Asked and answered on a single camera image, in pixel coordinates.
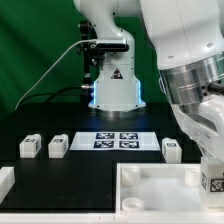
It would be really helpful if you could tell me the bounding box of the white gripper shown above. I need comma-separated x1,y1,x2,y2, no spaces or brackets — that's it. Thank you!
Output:
171,96,224,163

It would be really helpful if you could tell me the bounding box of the white square tabletop part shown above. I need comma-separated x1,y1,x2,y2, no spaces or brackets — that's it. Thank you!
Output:
116,163,224,215

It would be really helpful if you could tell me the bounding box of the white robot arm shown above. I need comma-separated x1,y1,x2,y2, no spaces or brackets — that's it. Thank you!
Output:
73,0,224,162

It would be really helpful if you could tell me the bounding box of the white marker sheet with tags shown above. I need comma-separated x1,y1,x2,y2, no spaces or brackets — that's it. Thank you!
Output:
70,132,160,151

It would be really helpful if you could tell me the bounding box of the white obstacle fence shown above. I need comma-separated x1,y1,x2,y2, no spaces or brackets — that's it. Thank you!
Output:
0,166,224,224

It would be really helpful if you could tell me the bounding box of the white cable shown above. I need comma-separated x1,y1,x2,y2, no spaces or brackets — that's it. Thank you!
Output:
14,39,98,111

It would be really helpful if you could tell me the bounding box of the black cable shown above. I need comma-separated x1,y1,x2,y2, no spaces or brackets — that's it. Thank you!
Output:
19,86,84,108

